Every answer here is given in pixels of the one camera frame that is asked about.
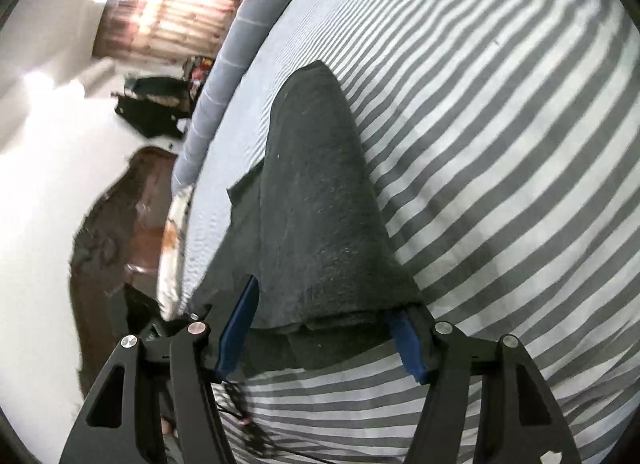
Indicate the floral pillow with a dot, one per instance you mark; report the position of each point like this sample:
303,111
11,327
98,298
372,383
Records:
172,244

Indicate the carved dark wooden headboard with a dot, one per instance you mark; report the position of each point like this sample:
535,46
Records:
110,224

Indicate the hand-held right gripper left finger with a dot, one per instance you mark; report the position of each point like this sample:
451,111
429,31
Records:
235,339

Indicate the cluttered desk items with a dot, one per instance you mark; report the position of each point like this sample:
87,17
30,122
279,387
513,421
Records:
199,73

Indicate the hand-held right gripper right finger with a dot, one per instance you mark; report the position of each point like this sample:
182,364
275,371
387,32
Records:
407,344

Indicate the rolled grey checked duvet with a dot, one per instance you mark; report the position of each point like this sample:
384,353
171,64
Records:
225,73

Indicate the dark grey hanging jacket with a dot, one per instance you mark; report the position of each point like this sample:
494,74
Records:
160,86

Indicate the grey white striped bed sheet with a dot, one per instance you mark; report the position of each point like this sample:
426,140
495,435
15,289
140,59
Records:
500,168

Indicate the black hanging coat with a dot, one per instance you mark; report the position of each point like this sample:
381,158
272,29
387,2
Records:
150,118

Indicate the patterned beige window curtain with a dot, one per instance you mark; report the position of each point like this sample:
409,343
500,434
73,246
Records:
170,8

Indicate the dark grey denim pants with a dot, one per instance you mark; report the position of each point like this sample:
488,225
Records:
315,219

